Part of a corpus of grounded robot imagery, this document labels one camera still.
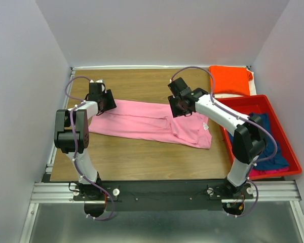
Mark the navy blue t shirt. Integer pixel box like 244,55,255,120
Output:
229,113,289,174

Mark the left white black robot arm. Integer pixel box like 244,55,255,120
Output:
54,79,117,200

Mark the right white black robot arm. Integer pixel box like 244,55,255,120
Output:
168,78,267,198

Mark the magenta t shirt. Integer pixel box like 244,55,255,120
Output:
249,167,289,177

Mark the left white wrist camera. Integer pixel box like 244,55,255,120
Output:
89,79,106,92

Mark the folded orange t shirt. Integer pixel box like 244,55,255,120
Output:
209,65,253,96

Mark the light pink t shirt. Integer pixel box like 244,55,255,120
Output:
89,100,212,149

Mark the red plastic bin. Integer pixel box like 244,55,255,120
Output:
215,94,302,181

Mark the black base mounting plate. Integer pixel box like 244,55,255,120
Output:
69,179,254,219

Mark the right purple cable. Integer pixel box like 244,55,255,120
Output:
172,66,279,218

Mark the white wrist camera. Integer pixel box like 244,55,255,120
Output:
168,83,178,98
89,79,106,92

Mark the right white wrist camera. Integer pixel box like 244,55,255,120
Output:
168,83,178,98

